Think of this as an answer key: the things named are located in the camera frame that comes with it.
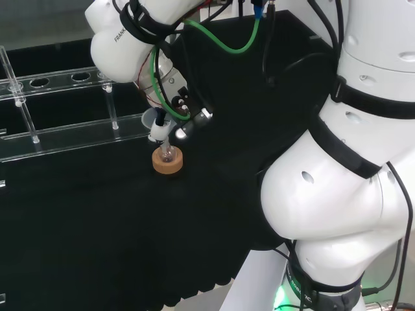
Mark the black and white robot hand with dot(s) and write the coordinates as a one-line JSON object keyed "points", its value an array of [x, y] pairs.
{"points": [[176, 90]]}

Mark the clear round-bottom flask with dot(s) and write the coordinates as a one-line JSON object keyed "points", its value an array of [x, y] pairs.
{"points": [[168, 157]]}

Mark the clear acrylic funnel stand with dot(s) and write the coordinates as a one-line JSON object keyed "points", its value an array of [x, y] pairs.
{"points": [[81, 129]]}

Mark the black bench cloth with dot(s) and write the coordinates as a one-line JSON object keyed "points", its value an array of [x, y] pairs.
{"points": [[97, 226]]}

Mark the clear cloth clip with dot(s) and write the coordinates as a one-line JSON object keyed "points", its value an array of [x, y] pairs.
{"points": [[2, 297], [2, 183]]}

